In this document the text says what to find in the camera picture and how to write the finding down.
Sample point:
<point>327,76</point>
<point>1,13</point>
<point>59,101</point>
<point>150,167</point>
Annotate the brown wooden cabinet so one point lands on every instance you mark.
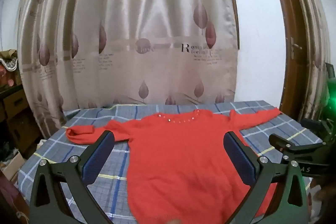
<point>15,113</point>

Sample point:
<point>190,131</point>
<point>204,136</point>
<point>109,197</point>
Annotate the cardboard box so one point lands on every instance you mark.
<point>11,165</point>

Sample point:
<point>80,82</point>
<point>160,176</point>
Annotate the grey plaid bed sheet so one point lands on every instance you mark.
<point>65,150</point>

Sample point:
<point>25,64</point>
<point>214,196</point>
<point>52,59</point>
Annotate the beige leaf print curtain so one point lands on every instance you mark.
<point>147,29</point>

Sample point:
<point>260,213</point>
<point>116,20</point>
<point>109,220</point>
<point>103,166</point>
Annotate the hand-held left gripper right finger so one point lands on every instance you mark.
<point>240,161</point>

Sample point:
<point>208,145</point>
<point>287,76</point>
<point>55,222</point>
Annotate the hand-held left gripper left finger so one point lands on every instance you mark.
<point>98,158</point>

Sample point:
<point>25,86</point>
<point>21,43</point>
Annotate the red knit sweater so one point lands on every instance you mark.
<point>178,155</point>

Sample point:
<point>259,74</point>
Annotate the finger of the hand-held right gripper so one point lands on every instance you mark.
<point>294,146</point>
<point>313,124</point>

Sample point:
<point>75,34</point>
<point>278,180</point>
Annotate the patterned cloth pile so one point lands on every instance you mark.
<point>9,66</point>

